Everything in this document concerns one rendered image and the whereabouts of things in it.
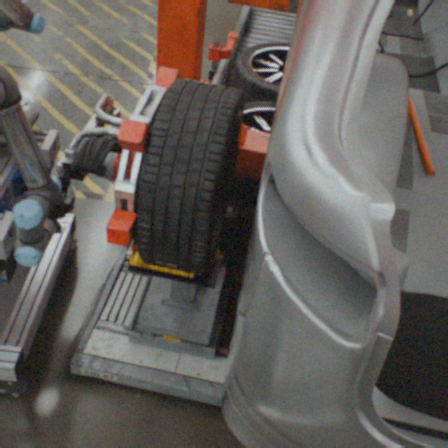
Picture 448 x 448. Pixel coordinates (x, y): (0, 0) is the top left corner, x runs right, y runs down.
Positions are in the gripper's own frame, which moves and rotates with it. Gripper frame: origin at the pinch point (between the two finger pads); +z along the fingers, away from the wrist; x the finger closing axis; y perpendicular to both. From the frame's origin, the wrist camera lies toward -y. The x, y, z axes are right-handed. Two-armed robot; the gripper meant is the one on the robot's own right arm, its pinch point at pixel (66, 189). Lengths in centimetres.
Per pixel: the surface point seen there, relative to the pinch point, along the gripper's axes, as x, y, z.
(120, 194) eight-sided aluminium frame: -21.6, 11.7, -11.4
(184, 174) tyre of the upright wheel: -40.9, 23.0, -11.0
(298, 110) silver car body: -65, 81, -63
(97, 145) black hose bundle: -11.9, 21.0, -0.8
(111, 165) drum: -13.0, 5.3, 10.1
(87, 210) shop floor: 21, -83, 80
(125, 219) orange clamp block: -24.2, 5.6, -15.7
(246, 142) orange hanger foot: -58, -15, 66
